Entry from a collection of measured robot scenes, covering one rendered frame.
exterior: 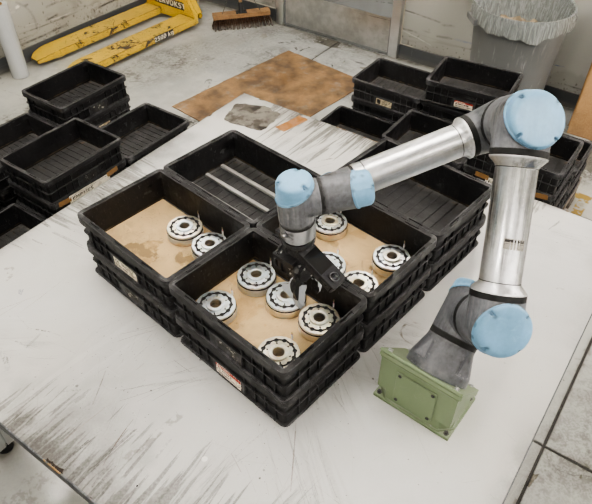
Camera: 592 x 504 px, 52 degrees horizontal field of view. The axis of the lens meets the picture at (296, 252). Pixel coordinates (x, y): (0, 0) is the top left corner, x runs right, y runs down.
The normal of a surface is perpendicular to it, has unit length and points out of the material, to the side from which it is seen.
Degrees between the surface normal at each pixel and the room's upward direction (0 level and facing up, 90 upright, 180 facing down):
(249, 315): 0
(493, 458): 0
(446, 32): 90
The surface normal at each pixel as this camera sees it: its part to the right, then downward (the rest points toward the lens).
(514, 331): 0.09, 0.26
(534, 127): 0.12, 0.00
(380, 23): -0.58, 0.56
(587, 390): 0.00, -0.73
